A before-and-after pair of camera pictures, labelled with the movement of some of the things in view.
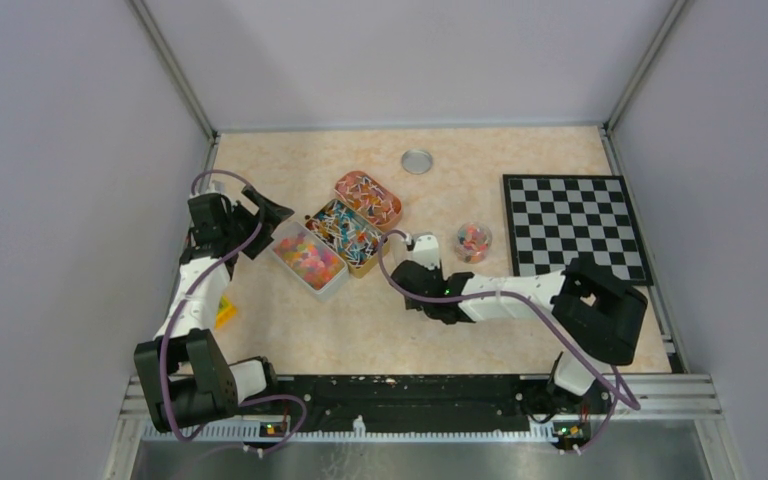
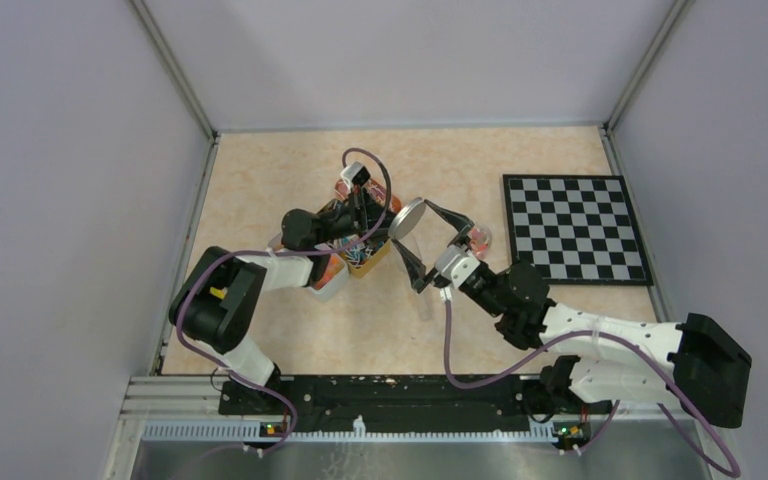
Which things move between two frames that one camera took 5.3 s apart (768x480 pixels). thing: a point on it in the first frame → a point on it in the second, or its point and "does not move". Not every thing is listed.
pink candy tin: [366, 195] does not move
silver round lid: [417, 162] → [405, 220]
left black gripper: [274, 215] → [363, 214]
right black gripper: [413, 304] → [456, 221]
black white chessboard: [555, 218] does not move
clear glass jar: [473, 242] does not move
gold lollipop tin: [355, 240] does not move
